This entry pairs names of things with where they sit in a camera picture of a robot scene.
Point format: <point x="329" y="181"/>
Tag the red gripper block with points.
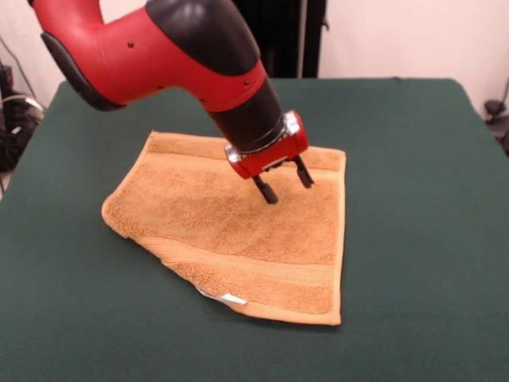
<point x="270" y="157"/>

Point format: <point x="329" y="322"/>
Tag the orange terry towel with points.
<point x="258" y="246"/>

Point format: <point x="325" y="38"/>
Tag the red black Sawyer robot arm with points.
<point x="139" y="51"/>

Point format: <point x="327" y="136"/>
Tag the dark green table cloth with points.
<point x="397" y="238"/>

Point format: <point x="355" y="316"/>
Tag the black power adapter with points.
<point x="493" y="107"/>

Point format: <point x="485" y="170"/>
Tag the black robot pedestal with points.
<point x="290" y="40"/>

